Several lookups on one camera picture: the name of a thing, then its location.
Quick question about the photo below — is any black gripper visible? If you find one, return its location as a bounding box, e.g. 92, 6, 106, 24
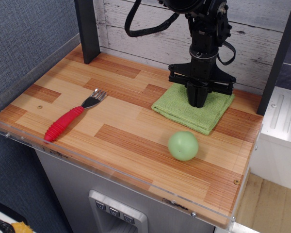
168, 50, 236, 107

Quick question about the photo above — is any green cloth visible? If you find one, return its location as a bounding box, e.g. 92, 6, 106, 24
151, 83, 235, 135

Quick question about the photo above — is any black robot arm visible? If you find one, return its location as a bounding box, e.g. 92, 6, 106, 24
159, 0, 236, 108

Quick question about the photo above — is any green round fruit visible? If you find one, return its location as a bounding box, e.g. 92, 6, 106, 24
168, 131, 199, 161

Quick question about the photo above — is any white toy sink counter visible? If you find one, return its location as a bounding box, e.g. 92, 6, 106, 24
249, 87, 291, 189

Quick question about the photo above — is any silver toy dishwasher front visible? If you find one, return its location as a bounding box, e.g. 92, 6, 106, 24
37, 150, 215, 233

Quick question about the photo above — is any yellow object at corner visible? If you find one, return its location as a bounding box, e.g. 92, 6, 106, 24
11, 222, 34, 233

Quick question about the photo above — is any black white box corner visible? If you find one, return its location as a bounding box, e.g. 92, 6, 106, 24
0, 204, 27, 233

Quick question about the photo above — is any black sleeved cable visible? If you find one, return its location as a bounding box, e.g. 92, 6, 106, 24
124, 0, 180, 38

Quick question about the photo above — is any dark right frame post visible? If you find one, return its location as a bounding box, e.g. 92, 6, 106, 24
257, 12, 291, 116

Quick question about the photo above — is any red handled metal fork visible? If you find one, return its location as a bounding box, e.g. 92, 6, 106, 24
44, 88, 107, 142

